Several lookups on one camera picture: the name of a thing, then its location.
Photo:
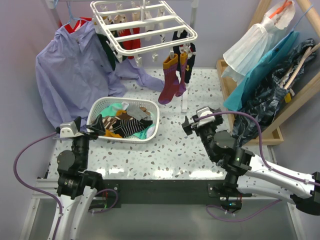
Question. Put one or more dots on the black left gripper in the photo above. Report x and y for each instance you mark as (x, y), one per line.
(96, 127)

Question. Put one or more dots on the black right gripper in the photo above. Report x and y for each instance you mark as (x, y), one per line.
(187, 127)

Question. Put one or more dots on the black white striped sock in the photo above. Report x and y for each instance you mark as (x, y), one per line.
(126, 128)

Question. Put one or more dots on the white clip sock hanger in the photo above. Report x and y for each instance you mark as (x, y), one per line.
(177, 31)

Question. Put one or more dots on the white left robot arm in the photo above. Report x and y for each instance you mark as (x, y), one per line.
(76, 185)

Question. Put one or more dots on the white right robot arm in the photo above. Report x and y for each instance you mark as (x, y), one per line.
(249, 173)

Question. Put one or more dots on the brown patterned sock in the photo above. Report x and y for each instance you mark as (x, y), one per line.
(109, 121)

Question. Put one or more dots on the mustard yellow sock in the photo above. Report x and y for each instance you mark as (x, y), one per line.
(110, 133)

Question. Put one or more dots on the mint green sock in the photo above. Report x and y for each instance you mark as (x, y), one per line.
(112, 109)

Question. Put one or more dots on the white perforated laundry basket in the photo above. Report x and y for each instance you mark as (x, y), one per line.
(104, 102)

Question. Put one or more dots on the white ankle sock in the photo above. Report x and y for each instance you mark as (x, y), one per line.
(124, 105)

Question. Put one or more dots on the grey sock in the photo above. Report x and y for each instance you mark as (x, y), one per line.
(135, 112)

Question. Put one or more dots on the tan brown sock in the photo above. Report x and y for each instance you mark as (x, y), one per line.
(145, 111)

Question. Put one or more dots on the maroon orange-cuff sock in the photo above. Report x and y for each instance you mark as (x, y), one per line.
(171, 82)

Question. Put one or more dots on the teal hanging shirt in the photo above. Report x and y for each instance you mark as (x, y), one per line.
(243, 92)

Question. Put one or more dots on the lavender hanging shirt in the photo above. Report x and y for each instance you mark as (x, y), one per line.
(73, 71)

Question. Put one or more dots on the dark blue patterned garment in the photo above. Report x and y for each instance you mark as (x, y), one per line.
(265, 100)

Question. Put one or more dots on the dark green dotted sock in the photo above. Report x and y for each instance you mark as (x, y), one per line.
(104, 41)

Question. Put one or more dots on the navy patterned hanging sock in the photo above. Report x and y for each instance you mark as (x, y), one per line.
(188, 62)

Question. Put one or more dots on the red hanging sock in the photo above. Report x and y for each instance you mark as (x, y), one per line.
(130, 44)

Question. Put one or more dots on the white pleated hanging garment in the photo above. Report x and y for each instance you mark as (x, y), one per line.
(258, 40)

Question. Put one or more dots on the red hanging garment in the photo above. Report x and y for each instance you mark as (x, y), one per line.
(78, 24)

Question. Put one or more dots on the white black-striped hanging sock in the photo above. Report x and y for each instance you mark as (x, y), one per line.
(151, 28)

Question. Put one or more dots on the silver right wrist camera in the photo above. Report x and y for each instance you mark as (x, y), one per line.
(204, 111)

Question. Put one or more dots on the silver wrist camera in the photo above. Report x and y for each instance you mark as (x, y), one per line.
(204, 111)
(70, 129)

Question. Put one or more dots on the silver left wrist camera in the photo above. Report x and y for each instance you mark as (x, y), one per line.
(70, 129)

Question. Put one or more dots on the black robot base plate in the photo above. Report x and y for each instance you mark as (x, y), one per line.
(165, 192)

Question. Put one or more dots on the wooden clothes rack frame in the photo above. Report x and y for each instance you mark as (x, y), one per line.
(272, 135)

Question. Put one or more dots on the light blue wire hanger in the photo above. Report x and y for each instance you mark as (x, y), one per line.
(71, 17)

